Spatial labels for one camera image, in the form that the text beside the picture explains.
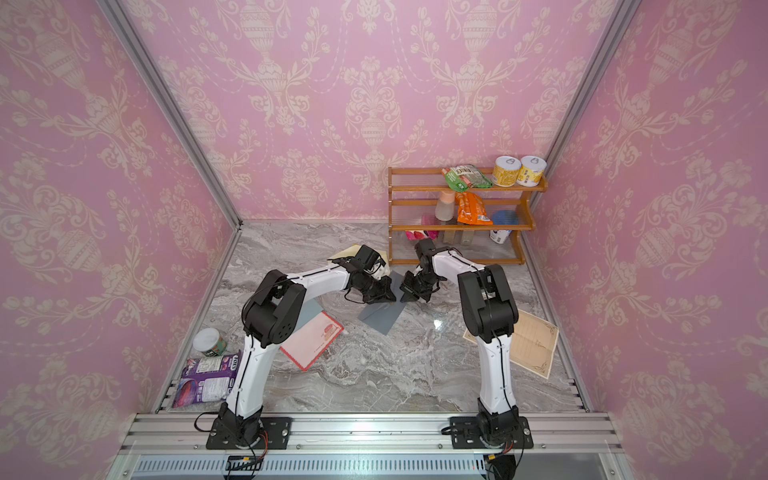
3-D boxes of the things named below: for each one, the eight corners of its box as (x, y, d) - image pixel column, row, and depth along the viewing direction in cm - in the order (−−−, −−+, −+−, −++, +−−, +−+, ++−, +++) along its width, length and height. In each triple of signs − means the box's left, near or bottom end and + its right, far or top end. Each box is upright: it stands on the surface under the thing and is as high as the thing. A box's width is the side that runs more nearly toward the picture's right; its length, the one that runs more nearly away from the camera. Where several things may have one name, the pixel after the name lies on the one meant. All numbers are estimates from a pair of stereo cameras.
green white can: (200, 358, 89) (188, 349, 83) (209, 337, 93) (198, 327, 87) (224, 358, 89) (213, 349, 83) (232, 337, 93) (222, 327, 87)
